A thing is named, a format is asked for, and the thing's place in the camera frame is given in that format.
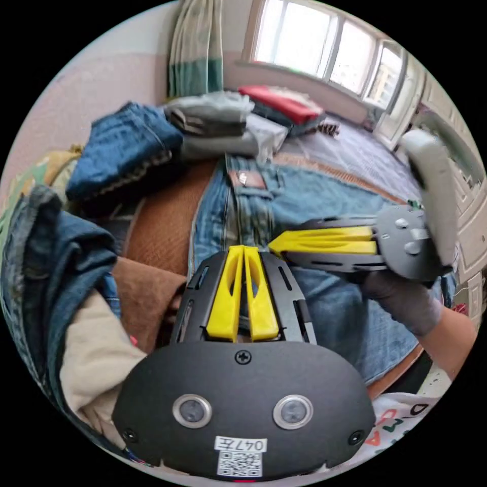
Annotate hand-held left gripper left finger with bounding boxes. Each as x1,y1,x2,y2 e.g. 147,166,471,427
205,245,245,342

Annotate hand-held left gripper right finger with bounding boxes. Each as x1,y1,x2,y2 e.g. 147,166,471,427
243,246,281,342

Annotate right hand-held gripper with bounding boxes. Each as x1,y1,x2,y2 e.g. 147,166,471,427
268,205,456,283

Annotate light blue jeans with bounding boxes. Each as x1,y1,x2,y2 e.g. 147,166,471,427
186,154,457,386

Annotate person's right forearm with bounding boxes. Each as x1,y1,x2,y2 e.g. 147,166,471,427
418,305,478,382

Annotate person's right hand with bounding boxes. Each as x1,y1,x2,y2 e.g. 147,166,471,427
361,271,444,338

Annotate white panelled cupboard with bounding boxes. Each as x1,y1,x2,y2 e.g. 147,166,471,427
412,72,487,309

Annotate heap of unfolded clothes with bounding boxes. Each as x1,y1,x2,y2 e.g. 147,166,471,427
0,184,188,459

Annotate pile of folded clothes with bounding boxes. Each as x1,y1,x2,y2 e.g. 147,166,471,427
64,85,340,203

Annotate person's body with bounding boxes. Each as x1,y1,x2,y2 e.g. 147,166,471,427
357,357,446,472

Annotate window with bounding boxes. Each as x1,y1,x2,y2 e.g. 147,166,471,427
243,0,419,115

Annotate striped green curtain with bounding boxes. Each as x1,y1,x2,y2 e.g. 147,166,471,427
166,0,226,98

